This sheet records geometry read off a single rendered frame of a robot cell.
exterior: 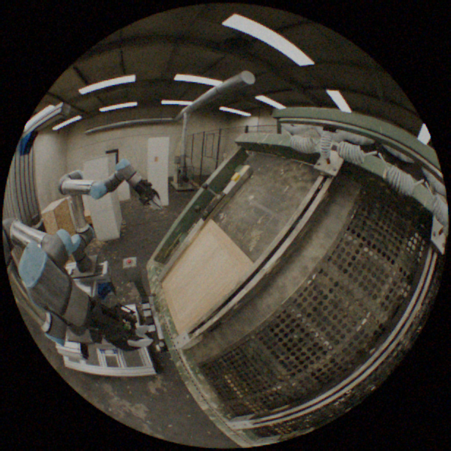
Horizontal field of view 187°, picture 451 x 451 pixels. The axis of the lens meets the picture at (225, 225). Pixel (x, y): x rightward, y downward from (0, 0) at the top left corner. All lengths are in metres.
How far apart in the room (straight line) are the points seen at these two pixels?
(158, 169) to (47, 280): 4.31
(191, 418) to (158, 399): 0.37
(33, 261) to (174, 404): 1.68
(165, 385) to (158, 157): 4.63
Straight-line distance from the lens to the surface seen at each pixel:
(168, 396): 1.79
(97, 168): 3.06
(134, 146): 8.80
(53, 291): 0.27
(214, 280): 0.71
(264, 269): 0.52
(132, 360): 1.67
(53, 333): 0.79
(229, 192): 0.88
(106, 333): 0.35
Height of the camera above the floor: 1.72
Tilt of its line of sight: 29 degrees down
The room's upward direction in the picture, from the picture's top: 7 degrees clockwise
